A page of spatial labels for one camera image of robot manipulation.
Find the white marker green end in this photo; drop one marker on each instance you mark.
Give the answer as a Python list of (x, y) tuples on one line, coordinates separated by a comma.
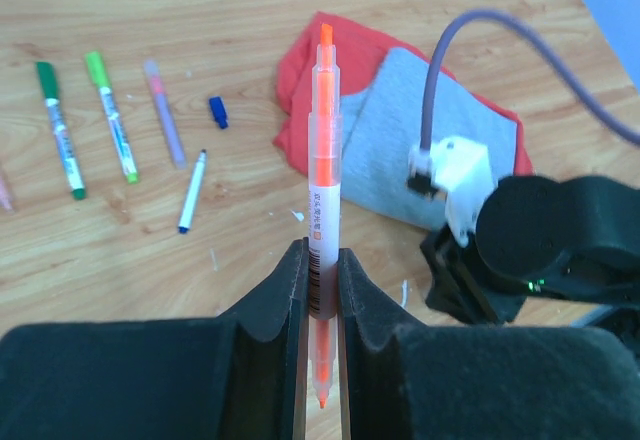
[(121, 142)]

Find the pink pen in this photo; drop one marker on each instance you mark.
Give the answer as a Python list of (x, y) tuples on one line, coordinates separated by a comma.
[(5, 193)]

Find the orange highlighter pen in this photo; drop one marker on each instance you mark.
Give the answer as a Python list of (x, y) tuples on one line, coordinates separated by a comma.
[(324, 182)]

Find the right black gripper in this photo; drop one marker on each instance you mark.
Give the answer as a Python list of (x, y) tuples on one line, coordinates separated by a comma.
[(461, 283)]

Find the orange white pen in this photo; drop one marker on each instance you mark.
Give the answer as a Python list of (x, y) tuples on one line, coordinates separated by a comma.
[(65, 149)]

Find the light green pen cap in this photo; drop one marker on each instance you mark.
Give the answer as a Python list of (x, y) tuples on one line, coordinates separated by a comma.
[(97, 69)]

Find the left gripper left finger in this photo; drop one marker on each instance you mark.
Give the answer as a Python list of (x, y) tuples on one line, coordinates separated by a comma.
[(239, 375)]

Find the blue pen cap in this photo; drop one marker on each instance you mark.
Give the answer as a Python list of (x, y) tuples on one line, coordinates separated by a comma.
[(218, 112)]

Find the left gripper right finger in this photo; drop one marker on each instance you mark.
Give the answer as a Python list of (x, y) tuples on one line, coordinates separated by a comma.
[(403, 379)]

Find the red and grey cloth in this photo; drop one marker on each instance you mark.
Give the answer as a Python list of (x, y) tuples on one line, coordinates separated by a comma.
[(381, 94)]

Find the dark green pen cap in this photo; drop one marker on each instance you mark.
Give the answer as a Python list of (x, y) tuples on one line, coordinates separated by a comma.
[(48, 81)]

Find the pink translucent pen cap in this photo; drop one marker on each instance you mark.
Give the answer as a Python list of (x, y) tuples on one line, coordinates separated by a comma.
[(153, 77)]

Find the white marker blue end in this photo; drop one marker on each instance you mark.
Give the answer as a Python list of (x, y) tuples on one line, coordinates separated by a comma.
[(192, 194)]

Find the purple pen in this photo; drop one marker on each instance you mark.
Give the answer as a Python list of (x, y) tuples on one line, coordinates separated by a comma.
[(170, 130)]

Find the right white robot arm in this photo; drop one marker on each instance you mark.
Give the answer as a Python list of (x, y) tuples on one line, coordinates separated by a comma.
[(575, 240)]

